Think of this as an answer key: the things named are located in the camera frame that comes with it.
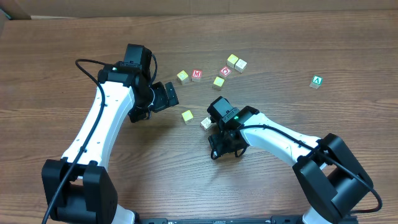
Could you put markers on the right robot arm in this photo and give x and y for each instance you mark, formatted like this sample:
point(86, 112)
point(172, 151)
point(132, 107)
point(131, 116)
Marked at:
point(332, 179)

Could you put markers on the plain wooden block top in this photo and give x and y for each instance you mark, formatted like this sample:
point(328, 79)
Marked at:
point(240, 65)

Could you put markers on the wooden letter E block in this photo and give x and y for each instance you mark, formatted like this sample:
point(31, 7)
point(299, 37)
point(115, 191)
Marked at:
point(207, 123)

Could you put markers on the yellow block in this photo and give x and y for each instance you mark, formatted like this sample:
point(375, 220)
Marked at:
point(183, 77)
point(187, 116)
point(218, 83)
point(231, 60)

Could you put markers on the green letter V block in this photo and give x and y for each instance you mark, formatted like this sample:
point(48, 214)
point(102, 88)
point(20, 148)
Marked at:
point(316, 82)

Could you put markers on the red letter M block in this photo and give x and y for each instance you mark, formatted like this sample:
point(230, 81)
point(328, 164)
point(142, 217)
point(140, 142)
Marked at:
point(197, 75)

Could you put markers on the yellow block top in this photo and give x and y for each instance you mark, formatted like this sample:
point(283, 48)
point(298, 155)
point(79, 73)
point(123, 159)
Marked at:
point(231, 60)

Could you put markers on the red letter C block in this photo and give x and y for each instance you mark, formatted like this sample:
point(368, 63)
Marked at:
point(225, 72)

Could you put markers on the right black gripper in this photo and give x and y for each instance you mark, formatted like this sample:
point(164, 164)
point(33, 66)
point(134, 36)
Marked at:
point(218, 144)

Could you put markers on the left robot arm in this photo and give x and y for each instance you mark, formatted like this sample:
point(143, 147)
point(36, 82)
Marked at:
point(78, 188)

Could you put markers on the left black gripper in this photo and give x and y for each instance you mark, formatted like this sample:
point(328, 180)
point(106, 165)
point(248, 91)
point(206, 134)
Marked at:
point(171, 94)

